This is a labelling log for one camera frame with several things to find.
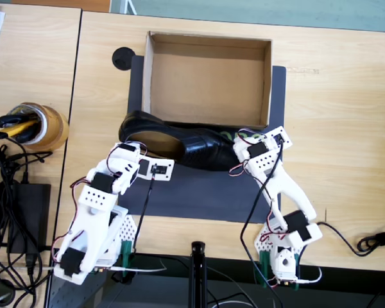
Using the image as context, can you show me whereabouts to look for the black leather dress shoe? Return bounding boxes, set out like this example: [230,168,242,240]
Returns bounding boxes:
[119,110,241,172]

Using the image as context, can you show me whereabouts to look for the open cardboard box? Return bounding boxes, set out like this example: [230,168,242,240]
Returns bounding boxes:
[141,30,273,130]

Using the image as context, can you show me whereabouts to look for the black WOWROBO mat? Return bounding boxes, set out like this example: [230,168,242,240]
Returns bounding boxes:
[117,55,288,225]

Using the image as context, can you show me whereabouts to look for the brown packing tape roll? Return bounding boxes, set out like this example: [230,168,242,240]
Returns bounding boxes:
[11,101,71,152]

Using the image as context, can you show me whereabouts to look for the black round desk grommet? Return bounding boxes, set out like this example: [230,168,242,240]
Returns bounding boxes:
[111,47,136,71]

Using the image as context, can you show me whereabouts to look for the green table clamp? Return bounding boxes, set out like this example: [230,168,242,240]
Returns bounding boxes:
[119,240,136,282]
[258,251,273,286]
[293,252,302,291]

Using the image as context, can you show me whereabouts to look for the large black power brick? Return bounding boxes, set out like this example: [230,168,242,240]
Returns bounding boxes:
[6,182,52,255]

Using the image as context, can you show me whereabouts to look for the black perforated desk panel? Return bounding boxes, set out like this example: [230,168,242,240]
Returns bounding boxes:
[46,266,116,308]

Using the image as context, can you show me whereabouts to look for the wrist camera white plate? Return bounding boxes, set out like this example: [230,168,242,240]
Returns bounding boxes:
[262,126,293,151]
[137,157,175,183]

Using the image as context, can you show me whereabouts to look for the black power cable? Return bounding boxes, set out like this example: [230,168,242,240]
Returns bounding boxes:
[0,130,31,185]
[19,252,41,289]
[0,146,54,171]

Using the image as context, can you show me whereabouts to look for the yellow black handled pliers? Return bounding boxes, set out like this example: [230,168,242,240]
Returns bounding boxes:
[0,120,42,144]

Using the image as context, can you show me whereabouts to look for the white USB cable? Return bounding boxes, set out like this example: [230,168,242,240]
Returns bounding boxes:
[112,266,167,274]
[288,268,323,285]

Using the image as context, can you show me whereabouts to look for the black camera stand pole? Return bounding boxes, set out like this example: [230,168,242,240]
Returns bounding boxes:
[190,240,209,308]

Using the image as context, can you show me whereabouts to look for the black handled scissors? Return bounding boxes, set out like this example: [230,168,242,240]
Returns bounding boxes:
[0,112,23,128]

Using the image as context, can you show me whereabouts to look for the white metal frame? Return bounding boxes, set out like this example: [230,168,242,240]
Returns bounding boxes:
[123,0,139,15]

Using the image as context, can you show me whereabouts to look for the coiled black cable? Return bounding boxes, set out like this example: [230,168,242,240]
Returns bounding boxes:
[319,221,385,257]

